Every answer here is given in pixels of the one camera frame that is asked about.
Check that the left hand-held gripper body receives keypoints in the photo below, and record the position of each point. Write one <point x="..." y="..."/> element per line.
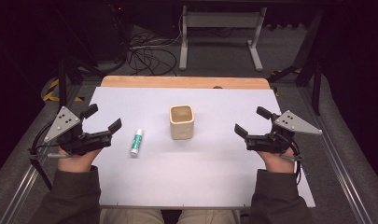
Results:
<point x="81" y="139"/>

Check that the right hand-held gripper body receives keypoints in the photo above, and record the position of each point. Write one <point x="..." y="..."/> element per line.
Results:
<point x="277" y="137"/>

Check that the white and green glue stick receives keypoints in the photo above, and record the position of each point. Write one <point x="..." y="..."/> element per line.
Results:
<point x="136" y="142"/>

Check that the beige square cup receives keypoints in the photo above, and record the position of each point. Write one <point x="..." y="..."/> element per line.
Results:
<point x="181" y="122"/>

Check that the person's left hand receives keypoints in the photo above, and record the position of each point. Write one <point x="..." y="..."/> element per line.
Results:
<point x="76" y="161"/>

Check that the person's right hand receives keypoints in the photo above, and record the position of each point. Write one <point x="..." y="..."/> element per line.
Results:
<point x="275" y="161"/>

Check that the yellow and black floor tape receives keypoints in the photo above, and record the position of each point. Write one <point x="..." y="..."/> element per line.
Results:
<point x="57" y="93"/>

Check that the black tripod stand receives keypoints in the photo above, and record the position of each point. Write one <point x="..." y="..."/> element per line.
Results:
<point x="305" y="63"/>
<point x="73" y="62"/>

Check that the white table mat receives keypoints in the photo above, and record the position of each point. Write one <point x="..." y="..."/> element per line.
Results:
<point x="189" y="161"/>

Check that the grey metal stand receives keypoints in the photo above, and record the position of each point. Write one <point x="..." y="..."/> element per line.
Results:
<point x="222" y="34"/>

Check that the person's legs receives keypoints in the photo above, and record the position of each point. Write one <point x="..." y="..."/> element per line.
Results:
<point x="169" y="216"/>

